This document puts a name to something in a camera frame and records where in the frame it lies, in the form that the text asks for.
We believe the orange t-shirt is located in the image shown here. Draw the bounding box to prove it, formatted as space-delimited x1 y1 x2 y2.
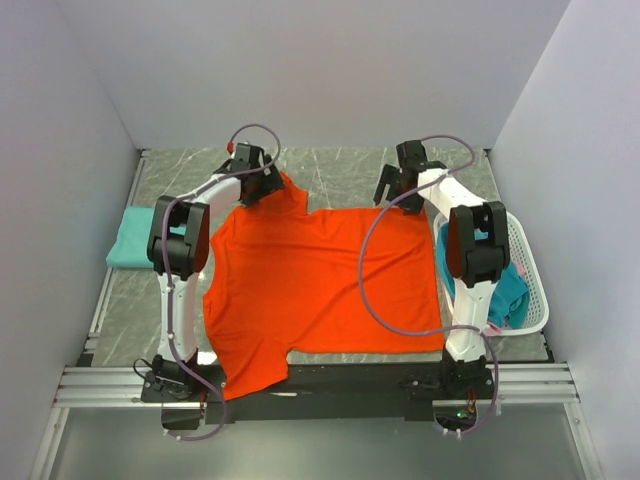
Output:
203 182 444 400

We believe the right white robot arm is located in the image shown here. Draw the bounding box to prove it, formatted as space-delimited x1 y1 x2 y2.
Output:
374 139 510 399

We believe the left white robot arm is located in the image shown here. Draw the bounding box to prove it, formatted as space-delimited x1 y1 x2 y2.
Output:
147 143 284 402

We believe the folded mint green t-shirt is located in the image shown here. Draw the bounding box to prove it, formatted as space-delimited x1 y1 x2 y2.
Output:
106 206 154 269

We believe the white plastic laundry basket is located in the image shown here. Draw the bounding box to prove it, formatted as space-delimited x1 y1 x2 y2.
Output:
432 213 549 337

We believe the teal t-shirt in basket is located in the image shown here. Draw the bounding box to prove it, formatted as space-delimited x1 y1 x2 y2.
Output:
436 222 530 329

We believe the pink garment in basket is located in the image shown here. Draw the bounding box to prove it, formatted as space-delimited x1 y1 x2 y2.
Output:
489 262 530 329

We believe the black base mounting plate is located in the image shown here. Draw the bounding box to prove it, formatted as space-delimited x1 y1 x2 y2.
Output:
141 359 497 430

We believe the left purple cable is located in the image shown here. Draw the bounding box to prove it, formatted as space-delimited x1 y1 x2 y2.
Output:
162 123 284 442

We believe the aluminium frame rail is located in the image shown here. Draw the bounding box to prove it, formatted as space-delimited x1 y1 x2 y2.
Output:
53 363 580 408

